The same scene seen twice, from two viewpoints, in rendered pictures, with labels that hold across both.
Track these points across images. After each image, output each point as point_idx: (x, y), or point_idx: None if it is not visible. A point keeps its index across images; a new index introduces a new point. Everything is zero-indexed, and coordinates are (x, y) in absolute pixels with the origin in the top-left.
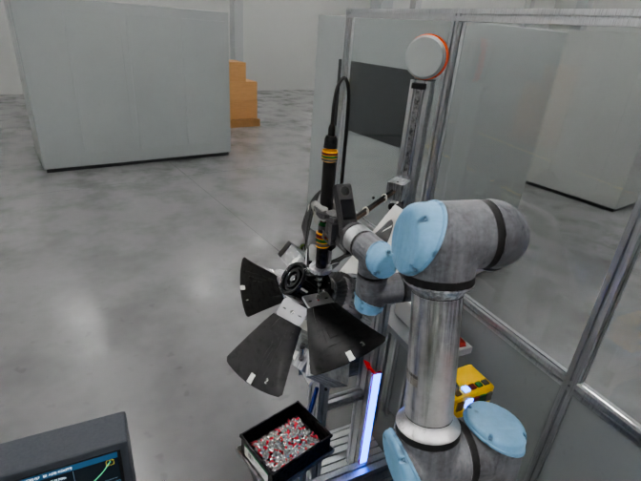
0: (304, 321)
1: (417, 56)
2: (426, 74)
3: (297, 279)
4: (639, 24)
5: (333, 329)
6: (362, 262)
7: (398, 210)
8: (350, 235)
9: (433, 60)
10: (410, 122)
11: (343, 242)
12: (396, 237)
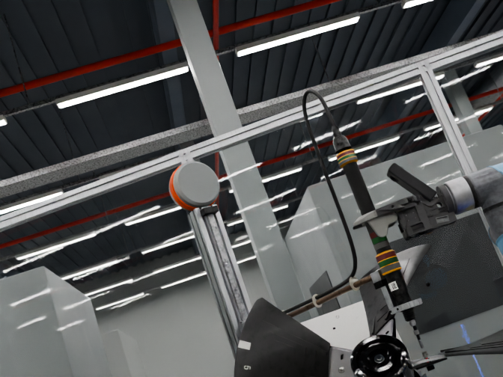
0: None
1: (191, 183)
2: (209, 198)
3: (388, 350)
4: (377, 87)
5: (495, 339)
6: (501, 184)
7: (305, 325)
8: (459, 182)
9: (209, 182)
10: (218, 255)
11: (457, 196)
12: None
